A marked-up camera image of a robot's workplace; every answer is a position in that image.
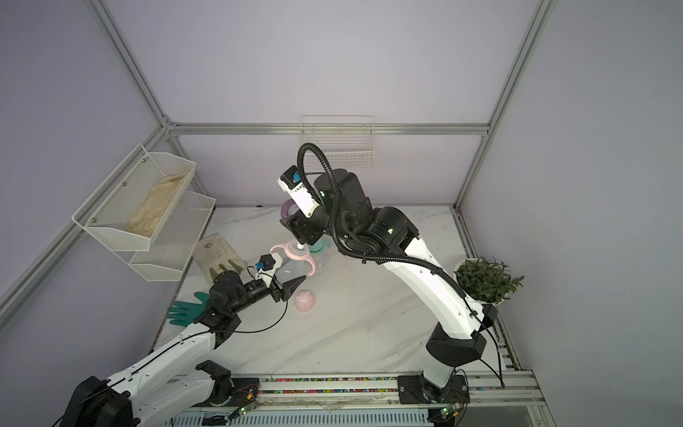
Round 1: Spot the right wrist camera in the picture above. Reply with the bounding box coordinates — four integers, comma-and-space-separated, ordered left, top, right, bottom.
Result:
277, 165, 320, 218

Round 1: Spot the white mesh upper shelf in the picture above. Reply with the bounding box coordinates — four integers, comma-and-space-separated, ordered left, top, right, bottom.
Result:
72, 145, 196, 252

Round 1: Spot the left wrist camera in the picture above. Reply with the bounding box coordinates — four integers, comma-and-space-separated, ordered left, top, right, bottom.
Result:
254, 253, 283, 288

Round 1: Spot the white mesh lower shelf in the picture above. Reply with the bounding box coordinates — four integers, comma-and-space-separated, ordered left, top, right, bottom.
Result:
112, 190, 215, 282

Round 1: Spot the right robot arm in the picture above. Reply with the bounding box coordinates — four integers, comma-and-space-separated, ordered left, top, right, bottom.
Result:
279, 142, 498, 392

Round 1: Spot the white mesh shelf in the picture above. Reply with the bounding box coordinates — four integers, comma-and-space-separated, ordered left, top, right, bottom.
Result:
72, 145, 196, 252
112, 190, 215, 282

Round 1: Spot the green rubber glove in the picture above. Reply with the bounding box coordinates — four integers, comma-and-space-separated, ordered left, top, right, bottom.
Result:
166, 292, 210, 327

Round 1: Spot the purple nipple collar front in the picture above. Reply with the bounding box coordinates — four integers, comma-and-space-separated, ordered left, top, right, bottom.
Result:
280, 199, 299, 220

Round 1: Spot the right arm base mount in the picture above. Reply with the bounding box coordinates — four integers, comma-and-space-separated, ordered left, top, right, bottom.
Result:
397, 374, 471, 404

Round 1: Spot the clear baby bottle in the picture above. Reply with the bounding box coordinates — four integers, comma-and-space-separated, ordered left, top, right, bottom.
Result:
276, 258, 309, 284
311, 249, 333, 273

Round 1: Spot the beige cloth glove in shelf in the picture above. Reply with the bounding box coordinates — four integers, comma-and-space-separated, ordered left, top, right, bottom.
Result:
125, 173, 188, 238

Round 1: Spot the pink bottle cap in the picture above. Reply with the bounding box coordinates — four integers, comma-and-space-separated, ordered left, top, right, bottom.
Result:
295, 290, 316, 313

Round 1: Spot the potted green plant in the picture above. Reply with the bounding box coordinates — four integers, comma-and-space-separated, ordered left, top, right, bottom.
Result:
455, 257, 525, 305

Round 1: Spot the beige glove on table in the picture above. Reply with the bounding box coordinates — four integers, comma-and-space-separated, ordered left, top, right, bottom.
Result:
193, 233, 247, 285

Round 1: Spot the white wire wall basket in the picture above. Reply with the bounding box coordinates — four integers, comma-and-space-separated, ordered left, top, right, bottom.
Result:
299, 115, 375, 172

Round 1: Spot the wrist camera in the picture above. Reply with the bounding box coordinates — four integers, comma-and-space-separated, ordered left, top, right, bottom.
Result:
277, 165, 320, 218
254, 253, 283, 288

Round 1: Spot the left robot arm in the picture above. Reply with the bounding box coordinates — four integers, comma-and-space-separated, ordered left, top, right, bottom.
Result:
55, 270, 305, 426

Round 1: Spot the aluminium front rail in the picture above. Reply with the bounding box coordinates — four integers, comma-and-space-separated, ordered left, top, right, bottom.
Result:
103, 370, 545, 415

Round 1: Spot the clear baby bottle front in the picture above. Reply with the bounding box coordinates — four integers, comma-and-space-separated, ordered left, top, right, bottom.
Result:
311, 249, 333, 273

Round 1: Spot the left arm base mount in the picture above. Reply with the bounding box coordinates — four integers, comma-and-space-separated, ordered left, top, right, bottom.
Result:
194, 377, 261, 407

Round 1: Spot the pink handle ring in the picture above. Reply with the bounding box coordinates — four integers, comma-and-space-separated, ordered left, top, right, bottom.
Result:
269, 241, 318, 278

